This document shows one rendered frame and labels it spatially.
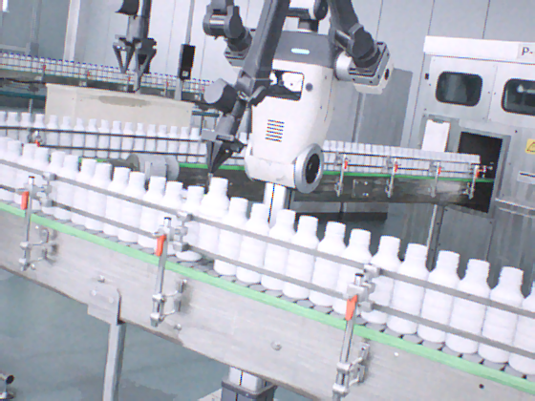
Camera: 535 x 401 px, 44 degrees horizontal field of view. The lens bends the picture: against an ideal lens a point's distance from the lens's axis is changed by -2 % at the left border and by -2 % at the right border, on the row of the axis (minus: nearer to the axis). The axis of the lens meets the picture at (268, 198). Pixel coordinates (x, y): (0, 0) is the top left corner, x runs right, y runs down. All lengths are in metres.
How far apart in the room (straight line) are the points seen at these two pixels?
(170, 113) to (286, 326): 4.58
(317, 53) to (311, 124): 0.22
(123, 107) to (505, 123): 2.94
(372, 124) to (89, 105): 3.86
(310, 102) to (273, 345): 0.87
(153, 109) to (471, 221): 2.70
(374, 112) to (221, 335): 6.89
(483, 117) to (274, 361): 3.94
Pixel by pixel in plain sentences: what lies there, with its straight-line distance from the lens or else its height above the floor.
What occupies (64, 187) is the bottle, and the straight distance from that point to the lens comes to 1.79.
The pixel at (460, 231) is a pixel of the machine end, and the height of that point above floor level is 0.58.
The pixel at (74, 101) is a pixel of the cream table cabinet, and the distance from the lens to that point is 5.45.
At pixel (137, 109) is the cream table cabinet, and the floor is 1.08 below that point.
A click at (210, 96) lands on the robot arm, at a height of 1.37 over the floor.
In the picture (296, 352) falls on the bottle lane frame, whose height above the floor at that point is 0.90.
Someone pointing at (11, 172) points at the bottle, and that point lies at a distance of 1.97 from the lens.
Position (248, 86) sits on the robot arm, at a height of 1.41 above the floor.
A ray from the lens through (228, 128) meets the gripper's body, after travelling 1.74.
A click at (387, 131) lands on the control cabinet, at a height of 1.11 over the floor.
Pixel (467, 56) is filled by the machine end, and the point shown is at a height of 1.87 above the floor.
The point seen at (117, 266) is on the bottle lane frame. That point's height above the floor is 0.95.
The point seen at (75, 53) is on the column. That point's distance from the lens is 12.20.
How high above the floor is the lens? 1.41
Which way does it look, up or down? 9 degrees down
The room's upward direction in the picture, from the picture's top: 9 degrees clockwise
